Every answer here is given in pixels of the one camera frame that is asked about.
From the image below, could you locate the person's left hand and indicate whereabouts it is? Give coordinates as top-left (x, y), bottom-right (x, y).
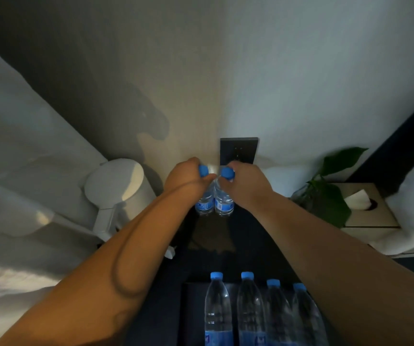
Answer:
top-left (163, 157), bottom-right (217, 206)

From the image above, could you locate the person's right hand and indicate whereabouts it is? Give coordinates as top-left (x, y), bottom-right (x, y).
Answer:
top-left (216, 161), bottom-right (275, 213)

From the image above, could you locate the clear water bottle blue cap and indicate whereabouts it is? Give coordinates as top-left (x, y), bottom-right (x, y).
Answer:
top-left (236, 271), bottom-right (267, 346)
top-left (195, 164), bottom-right (216, 216)
top-left (214, 166), bottom-right (236, 217)
top-left (291, 283), bottom-right (330, 346)
top-left (204, 272), bottom-right (235, 346)
top-left (263, 279), bottom-right (296, 346)

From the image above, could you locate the black tray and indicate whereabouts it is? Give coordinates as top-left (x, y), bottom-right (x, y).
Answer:
top-left (180, 283), bottom-right (337, 346)

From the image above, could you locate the person's right forearm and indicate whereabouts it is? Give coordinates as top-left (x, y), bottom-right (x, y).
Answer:
top-left (248, 196), bottom-right (414, 346)

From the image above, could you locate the person's left forearm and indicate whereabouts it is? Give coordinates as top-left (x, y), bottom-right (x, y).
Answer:
top-left (0, 189), bottom-right (202, 346)

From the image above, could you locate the white electric kettle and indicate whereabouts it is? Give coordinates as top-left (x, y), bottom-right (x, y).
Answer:
top-left (84, 158), bottom-right (157, 244)

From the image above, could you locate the black table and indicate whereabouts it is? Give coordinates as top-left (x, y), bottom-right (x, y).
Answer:
top-left (98, 203), bottom-right (414, 346)

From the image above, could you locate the green plant in glass vase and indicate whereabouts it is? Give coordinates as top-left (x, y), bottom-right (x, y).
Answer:
top-left (291, 147), bottom-right (370, 228)

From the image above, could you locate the beige tissue box with tissue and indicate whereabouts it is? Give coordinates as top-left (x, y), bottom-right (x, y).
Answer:
top-left (336, 182), bottom-right (402, 246)

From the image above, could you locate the white draped cloth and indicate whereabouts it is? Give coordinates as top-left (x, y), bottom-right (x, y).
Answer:
top-left (0, 28), bottom-right (108, 346)

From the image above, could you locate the dark grey wall socket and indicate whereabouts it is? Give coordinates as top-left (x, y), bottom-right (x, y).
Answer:
top-left (220, 137), bottom-right (259, 165)

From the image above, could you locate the black wall frame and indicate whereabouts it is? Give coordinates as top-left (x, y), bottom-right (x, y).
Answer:
top-left (347, 89), bottom-right (414, 185)

